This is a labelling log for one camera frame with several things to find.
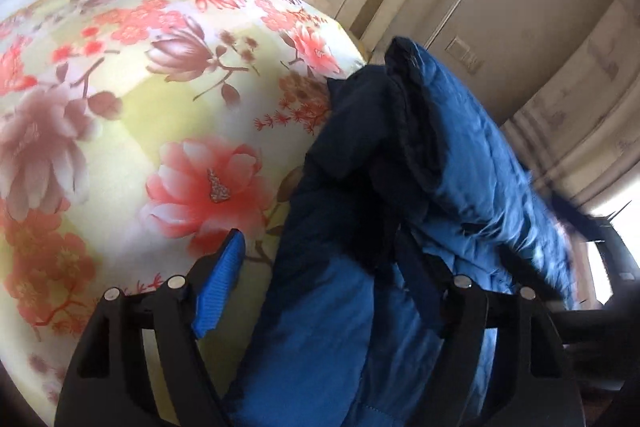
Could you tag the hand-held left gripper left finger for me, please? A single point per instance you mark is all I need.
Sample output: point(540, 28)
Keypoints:
point(220, 287)

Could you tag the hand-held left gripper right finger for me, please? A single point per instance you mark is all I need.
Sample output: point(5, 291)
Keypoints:
point(472, 322)

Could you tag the blue padded jacket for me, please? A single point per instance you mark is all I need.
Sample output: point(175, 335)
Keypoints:
point(450, 167)

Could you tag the floral bed sheet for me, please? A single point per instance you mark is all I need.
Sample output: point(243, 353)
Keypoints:
point(150, 132)

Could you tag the beige striped curtain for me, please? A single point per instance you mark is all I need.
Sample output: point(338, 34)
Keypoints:
point(585, 97)

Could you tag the wall socket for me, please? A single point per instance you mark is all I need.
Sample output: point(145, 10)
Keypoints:
point(465, 53)

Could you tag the white wall conduit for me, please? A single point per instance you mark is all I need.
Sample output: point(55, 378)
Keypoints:
point(450, 12)

